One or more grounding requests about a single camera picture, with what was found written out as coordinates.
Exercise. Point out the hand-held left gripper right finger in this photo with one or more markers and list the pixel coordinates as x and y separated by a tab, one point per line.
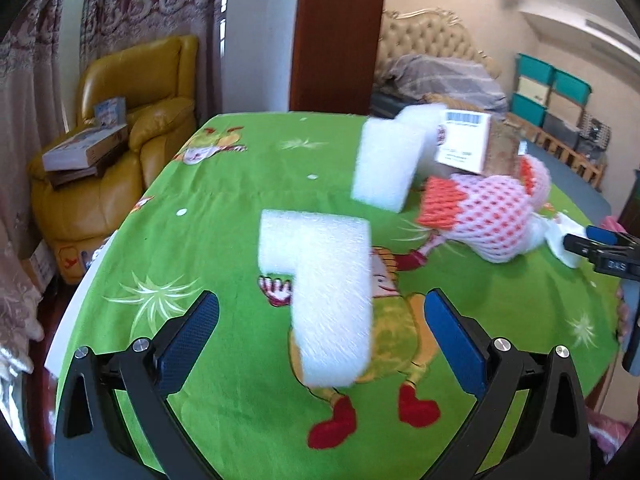
455	340

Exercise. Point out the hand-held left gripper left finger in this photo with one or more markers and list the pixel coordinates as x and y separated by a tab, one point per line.
190	340

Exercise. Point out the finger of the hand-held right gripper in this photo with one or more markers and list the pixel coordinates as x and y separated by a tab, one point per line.
605	234
580	244

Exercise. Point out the white tissue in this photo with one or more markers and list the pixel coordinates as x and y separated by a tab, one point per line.
557	237

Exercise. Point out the L-shaped white foam piece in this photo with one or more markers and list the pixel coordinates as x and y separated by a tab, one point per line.
330	285

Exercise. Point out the pink orange foam fruit net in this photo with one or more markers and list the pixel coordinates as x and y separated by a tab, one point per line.
540	180
480	215

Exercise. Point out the black white checked bag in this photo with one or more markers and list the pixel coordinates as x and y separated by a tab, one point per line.
596	129

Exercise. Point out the grey storage bin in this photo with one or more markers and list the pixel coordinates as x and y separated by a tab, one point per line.
562	127

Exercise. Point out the person's pink clothing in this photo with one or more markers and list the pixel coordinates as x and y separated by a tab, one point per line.
610	435

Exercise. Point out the green cartoon printed tablecloth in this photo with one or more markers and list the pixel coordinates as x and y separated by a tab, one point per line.
225	210

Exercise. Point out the cardboard box with white label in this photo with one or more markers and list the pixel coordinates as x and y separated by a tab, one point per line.
462	145

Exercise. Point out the small cardboard box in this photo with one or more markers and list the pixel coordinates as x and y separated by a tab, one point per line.
40	265

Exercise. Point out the white foam block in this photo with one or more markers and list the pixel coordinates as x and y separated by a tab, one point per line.
385	160

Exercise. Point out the brown striped pillow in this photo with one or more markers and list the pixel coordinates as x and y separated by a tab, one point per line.
450	101

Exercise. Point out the flat brown cardboard box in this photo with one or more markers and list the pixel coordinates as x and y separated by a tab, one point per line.
75	176

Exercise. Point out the yellow leather armchair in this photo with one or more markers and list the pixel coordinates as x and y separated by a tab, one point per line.
160	125

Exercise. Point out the grey striped blanket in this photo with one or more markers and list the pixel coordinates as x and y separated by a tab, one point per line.
440	77

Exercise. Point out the flat white brown box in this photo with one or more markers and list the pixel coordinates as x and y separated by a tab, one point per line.
85	145

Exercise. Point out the blue white packet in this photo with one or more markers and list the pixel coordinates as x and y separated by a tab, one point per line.
109	112

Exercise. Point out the beige tufted headboard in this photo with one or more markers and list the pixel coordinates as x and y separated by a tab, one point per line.
430	35

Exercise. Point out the patterned lace curtain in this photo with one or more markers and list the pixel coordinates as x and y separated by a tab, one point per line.
150	0
25	110

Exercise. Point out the brown wooden door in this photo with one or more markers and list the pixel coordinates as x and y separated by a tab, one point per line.
340	35

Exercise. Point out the wooden bed rail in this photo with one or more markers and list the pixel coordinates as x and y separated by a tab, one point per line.
565	152

